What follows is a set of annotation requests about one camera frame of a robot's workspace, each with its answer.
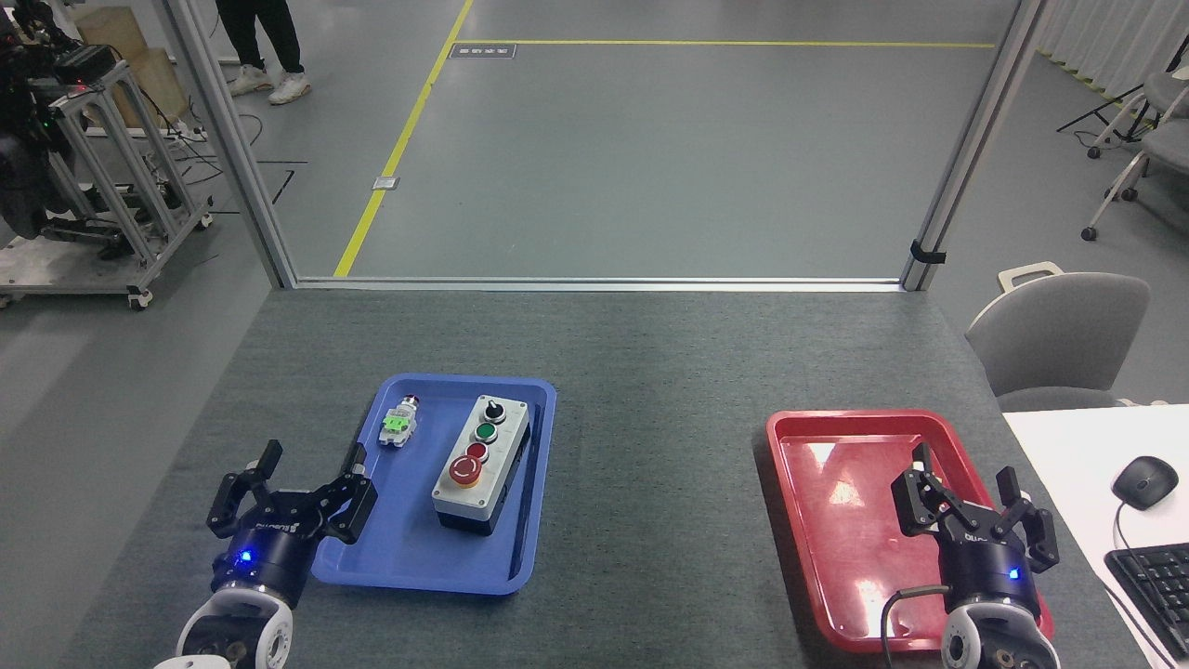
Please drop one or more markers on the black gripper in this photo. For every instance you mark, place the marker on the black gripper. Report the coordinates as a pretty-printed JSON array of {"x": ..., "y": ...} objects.
[
  {"x": 271, "y": 553},
  {"x": 985, "y": 562}
]

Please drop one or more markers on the grey control box with buttons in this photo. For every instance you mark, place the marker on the grey control box with buttons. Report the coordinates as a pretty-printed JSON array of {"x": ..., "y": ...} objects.
[{"x": 478, "y": 474}]

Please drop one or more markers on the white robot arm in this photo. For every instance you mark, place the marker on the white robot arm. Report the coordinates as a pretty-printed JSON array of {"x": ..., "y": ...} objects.
[
  {"x": 1003, "y": 641},
  {"x": 243, "y": 624}
]

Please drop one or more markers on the cardboard box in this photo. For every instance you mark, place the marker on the cardboard box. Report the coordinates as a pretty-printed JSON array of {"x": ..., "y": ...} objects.
[{"x": 153, "y": 79}]

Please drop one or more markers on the white desk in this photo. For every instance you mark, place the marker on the white desk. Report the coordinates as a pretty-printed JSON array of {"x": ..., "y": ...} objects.
[{"x": 1068, "y": 446}]

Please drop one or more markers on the blue plastic tray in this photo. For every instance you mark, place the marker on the blue plastic tray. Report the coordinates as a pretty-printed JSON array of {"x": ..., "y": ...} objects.
[{"x": 409, "y": 539}]

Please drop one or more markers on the red plastic tray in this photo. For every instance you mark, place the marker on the red plastic tray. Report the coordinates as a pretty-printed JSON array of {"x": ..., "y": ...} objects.
[{"x": 836, "y": 520}]

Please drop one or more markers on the black computer mouse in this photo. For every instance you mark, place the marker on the black computer mouse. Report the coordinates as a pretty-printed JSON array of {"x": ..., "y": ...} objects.
[{"x": 1145, "y": 481}]

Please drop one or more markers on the black keyboard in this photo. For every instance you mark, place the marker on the black keyboard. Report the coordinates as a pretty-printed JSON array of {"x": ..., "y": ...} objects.
[{"x": 1156, "y": 585}]

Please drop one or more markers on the grey office chair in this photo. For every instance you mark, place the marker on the grey office chair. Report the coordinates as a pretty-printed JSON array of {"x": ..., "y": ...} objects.
[{"x": 1059, "y": 334}]

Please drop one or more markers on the silver floor outlet plate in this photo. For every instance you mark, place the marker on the silver floor outlet plate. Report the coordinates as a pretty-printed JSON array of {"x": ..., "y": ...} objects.
[{"x": 385, "y": 183}]

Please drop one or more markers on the grey chair with white legs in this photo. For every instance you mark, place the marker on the grey chair with white legs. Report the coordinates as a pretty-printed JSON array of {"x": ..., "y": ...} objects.
[
  {"x": 1166, "y": 149},
  {"x": 1166, "y": 93}
]

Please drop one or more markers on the black stand leg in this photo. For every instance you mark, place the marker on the black stand leg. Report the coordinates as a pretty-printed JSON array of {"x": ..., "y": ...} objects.
[{"x": 1101, "y": 110}]

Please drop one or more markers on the person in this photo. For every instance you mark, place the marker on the person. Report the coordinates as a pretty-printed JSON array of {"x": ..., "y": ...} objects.
[{"x": 265, "y": 37}]

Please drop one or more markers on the dark equipment on cart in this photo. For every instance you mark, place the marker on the dark equipment on cart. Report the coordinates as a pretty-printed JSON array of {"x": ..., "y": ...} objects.
[{"x": 23, "y": 111}]

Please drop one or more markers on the dark floor sign plate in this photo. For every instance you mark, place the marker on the dark floor sign plate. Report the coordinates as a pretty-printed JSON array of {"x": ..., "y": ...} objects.
[{"x": 483, "y": 51}]

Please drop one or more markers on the white curtain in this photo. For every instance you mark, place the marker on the white curtain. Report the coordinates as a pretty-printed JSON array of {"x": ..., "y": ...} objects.
[{"x": 1115, "y": 37}]

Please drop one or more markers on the small green white push switch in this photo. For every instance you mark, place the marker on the small green white push switch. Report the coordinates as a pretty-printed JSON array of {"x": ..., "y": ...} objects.
[{"x": 398, "y": 425}]

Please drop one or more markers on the black post clamp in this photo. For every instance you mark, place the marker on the black post clamp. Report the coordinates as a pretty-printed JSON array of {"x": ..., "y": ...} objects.
[{"x": 925, "y": 253}]

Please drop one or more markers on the aluminium frame cart on wheels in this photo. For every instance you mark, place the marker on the aluminium frame cart on wheels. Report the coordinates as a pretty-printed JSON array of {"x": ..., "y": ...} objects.
[{"x": 121, "y": 186}]

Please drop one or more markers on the silver table rail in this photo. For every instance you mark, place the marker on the silver table rail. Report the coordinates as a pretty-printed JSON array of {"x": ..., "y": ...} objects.
[{"x": 594, "y": 283}]

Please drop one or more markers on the silver aluminium post with clamp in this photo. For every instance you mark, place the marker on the silver aluminium post with clamp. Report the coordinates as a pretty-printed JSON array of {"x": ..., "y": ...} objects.
[{"x": 975, "y": 139}]

